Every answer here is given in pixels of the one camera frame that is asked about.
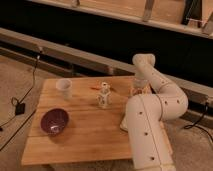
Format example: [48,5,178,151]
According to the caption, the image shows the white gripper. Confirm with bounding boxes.
[131,78,151,96]

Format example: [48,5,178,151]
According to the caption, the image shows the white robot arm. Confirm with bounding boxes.
[125,54,188,171]

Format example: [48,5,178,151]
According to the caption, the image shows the white sponge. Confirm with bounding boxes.
[120,116,128,131]

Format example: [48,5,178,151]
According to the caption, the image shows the white patterned bottle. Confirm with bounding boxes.
[98,82,111,108]

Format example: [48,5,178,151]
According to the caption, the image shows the orange marker pen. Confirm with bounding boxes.
[90,86,101,90]

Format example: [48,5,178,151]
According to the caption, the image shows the white paper cup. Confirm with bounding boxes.
[56,78,72,100]

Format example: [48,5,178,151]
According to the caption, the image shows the dark red bowl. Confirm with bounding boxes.
[40,108,69,135]

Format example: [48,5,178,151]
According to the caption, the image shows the black power adapter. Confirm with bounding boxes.
[15,103,25,115]

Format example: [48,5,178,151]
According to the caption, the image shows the black cable right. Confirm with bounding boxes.
[182,101,213,141]

